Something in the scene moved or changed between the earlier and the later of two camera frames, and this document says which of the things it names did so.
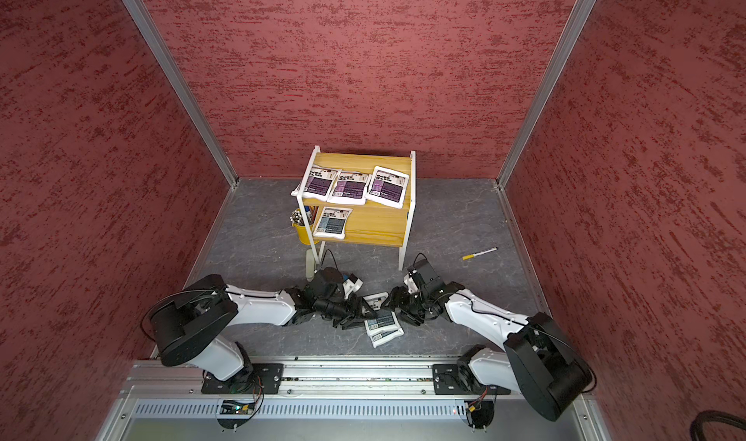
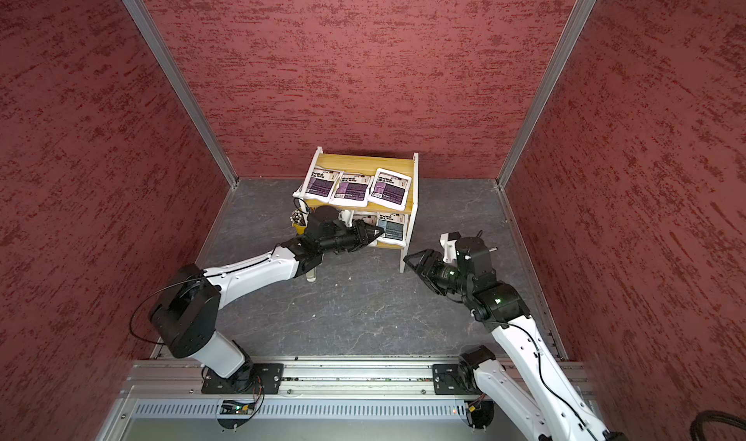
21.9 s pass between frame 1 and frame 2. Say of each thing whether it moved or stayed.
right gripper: moved
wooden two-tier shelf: stayed
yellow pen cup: stayed
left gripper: moved
